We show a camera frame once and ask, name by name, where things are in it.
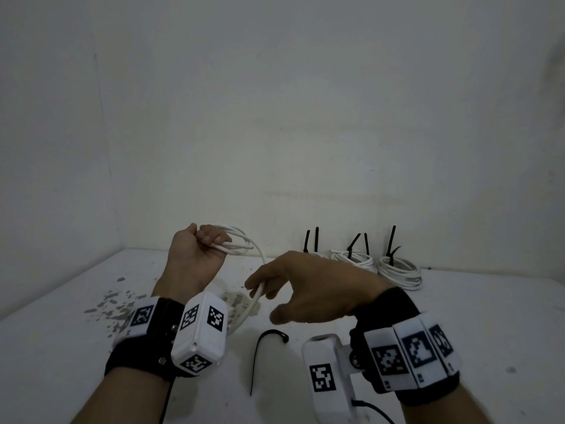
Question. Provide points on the loose black zip tie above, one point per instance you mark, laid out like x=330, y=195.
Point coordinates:
x=260, y=348

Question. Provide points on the white marker tag band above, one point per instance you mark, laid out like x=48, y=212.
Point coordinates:
x=139, y=317
x=410, y=351

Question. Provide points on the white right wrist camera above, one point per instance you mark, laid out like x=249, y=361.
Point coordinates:
x=326, y=375

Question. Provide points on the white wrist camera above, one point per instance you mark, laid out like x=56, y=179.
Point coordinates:
x=326, y=375
x=201, y=331

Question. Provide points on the person's right hand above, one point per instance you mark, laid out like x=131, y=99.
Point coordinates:
x=322, y=286

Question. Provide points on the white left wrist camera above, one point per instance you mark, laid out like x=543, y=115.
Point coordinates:
x=201, y=331

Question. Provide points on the person's left thumb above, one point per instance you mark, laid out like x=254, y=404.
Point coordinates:
x=192, y=227

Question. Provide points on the person's right thumb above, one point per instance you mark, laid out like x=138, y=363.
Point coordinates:
x=287, y=313

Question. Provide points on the person's left hand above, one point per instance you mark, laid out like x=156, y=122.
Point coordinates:
x=190, y=256

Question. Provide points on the white right marker tag band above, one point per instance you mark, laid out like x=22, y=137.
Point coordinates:
x=410, y=351

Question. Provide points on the black zip tie on bundle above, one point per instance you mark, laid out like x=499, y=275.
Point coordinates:
x=352, y=247
x=391, y=245
x=316, y=240

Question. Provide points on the person's right forearm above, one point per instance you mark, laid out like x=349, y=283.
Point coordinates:
x=463, y=408

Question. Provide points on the white left marker tag band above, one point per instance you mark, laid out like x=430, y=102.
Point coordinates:
x=139, y=317

